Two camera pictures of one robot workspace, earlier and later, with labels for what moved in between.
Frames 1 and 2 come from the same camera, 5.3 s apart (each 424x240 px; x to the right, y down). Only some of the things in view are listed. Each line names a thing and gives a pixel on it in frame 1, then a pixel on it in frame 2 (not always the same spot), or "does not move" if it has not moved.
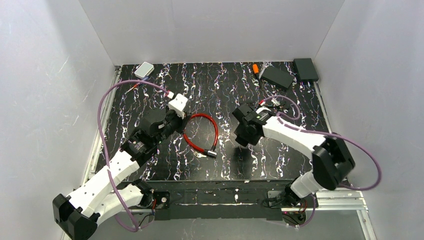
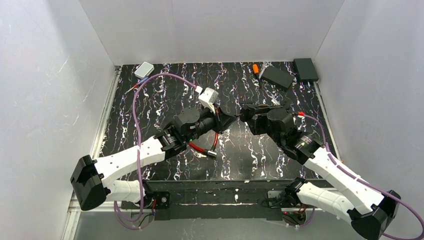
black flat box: x=277 y=78 does not move
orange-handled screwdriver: x=255 y=70 does not move
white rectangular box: x=144 y=69 does not move
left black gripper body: x=178 y=122 -> x=218 y=118
